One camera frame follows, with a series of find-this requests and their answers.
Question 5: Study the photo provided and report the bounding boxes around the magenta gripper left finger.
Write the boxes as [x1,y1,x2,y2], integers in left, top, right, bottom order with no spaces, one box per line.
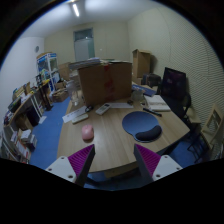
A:
[47,144,95,187]

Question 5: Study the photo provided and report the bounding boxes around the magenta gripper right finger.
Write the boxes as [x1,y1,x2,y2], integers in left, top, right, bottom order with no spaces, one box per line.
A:
[134,144,182,181]

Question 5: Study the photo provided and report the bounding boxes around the pink computer mouse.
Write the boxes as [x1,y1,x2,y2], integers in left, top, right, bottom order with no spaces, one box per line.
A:
[82,125,94,140]

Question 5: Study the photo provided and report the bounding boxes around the blue mouse pad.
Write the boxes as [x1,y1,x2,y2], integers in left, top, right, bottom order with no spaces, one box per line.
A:
[122,111,162,143]

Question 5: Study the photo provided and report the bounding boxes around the white rectangular remote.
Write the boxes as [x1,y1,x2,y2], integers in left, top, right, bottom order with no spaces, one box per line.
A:
[72,114,89,124]

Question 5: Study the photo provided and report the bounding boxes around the black marker pen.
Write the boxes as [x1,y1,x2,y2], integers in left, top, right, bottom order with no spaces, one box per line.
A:
[142,108,162,117]

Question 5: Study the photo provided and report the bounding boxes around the open white notebook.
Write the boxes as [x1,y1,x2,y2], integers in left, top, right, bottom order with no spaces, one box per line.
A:
[145,95,170,112]

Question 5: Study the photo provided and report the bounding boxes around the cluttered side desk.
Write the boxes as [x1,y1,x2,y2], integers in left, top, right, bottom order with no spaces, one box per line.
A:
[0,81,50,163]

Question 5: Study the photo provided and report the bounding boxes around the white remote control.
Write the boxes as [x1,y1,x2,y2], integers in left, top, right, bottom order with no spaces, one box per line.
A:
[96,103,111,115]

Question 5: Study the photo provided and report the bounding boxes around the wooden chair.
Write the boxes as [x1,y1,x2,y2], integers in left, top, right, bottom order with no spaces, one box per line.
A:
[187,103,224,161]

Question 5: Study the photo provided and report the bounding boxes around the clear plastic cup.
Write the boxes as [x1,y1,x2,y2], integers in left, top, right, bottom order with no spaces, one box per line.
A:
[131,89,144,102]

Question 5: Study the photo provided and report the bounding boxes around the cardboard box on floor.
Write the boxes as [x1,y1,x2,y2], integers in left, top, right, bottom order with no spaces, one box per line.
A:
[53,89,68,102]

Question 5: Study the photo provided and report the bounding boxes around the black office chair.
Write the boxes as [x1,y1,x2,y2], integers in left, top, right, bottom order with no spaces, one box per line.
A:
[157,67,191,121]

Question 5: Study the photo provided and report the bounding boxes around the large cardboard box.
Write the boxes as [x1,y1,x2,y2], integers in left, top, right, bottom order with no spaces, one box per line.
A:
[79,62,132,106]

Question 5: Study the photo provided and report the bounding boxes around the blue white vending cabinet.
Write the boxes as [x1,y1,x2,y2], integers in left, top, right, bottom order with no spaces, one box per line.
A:
[37,52,60,91]

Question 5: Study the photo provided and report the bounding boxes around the tall cardboard box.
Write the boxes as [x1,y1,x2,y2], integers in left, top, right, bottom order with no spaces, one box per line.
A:
[133,49,151,78]

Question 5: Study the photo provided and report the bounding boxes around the grey door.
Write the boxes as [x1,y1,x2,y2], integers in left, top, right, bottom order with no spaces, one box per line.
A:
[74,28,95,61]

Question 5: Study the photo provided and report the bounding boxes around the ceiling light tube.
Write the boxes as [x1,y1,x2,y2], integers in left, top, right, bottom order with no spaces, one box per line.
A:
[72,3,80,17]

